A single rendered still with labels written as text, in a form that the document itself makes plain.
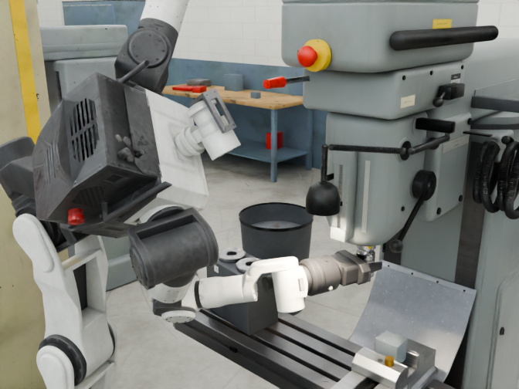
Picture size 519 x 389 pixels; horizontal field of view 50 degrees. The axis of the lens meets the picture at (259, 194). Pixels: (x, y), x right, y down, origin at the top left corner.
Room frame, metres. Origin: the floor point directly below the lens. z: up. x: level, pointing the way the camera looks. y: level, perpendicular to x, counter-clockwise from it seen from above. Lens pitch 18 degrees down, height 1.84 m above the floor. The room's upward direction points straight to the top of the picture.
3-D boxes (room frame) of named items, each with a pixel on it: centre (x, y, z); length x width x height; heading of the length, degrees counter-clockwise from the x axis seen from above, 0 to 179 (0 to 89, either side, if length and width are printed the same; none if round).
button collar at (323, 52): (1.10, -0.11, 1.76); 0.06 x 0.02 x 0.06; 48
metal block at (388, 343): (1.21, -0.33, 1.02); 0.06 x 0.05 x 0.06; 48
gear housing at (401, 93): (1.30, -0.30, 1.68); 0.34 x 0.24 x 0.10; 138
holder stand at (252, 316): (1.57, 0.06, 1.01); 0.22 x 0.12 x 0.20; 39
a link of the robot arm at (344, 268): (1.22, -0.19, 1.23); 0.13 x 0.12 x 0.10; 29
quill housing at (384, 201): (1.27, -0.27, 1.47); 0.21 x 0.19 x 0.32; 48
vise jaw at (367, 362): (1.16, -0.29, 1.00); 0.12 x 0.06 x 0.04; 48
